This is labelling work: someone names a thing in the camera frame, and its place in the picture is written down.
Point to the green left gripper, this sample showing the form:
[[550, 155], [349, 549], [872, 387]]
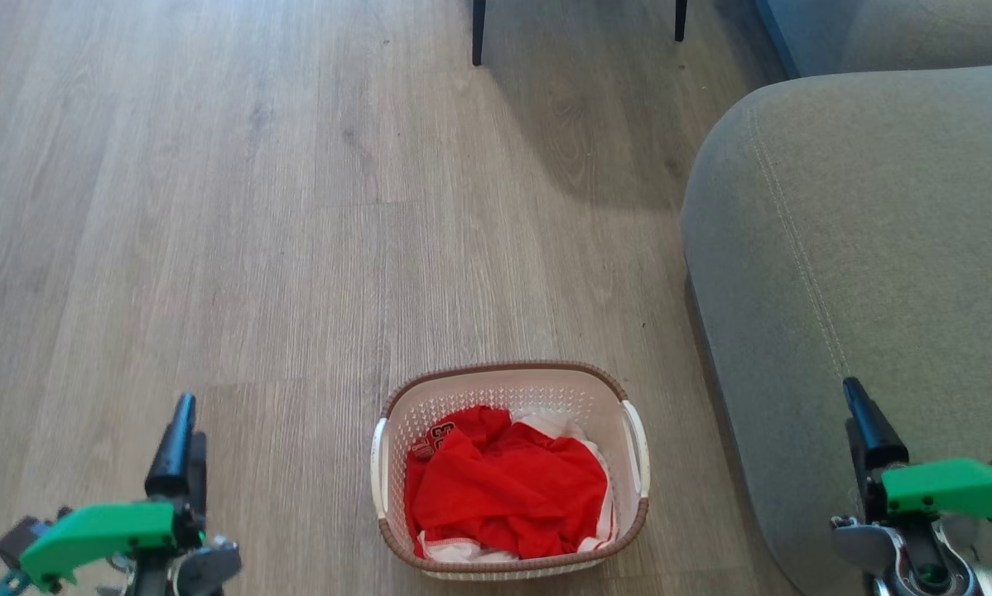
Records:
[[98, 530]]

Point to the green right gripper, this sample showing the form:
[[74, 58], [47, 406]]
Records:
[[951, 488]]

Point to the white brown-rimmed laundry basket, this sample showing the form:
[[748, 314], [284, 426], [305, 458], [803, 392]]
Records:
[[496, 389]]

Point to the grey fabric sofa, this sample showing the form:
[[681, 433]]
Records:
[[860, 248]]

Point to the red sports jersey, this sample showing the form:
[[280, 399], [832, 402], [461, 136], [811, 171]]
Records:
[[504, 488]]

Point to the blue-grey sofa section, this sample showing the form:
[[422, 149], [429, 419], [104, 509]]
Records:
[[902, 29]]

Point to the black furniture leg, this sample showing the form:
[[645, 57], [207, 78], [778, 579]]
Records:
[[680, 18], [478, 31]]

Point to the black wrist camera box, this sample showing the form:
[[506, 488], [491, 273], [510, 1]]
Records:
[[20, 540]]

